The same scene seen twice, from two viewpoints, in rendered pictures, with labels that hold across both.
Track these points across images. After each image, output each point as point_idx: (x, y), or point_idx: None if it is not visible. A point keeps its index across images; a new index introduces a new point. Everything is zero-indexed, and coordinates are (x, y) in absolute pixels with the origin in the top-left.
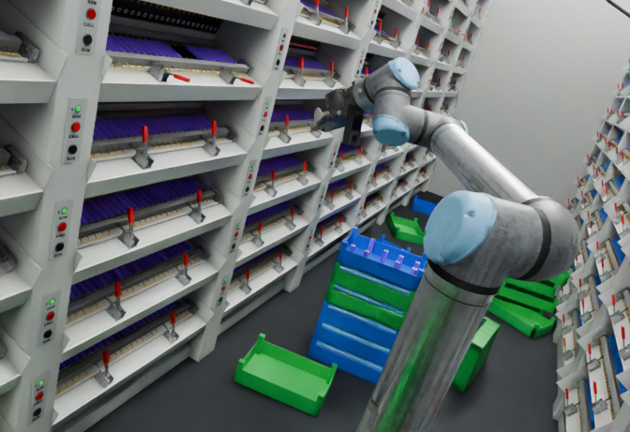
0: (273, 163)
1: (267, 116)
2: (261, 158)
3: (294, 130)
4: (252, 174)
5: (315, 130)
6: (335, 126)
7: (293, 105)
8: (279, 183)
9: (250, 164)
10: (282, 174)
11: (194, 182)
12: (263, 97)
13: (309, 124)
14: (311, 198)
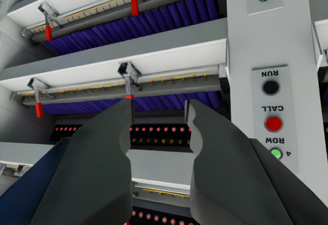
0: (101, 38)
1: (254, 117)
2: (209, 23)
3: (85, 86)
4: None
5: (198, 101)
6: (123, 161)
7: (72, 117)
8: (101, 1)
9: None
10: (91, 18)
11: None
12: (306, 170)
13: (51, 97)
14: None
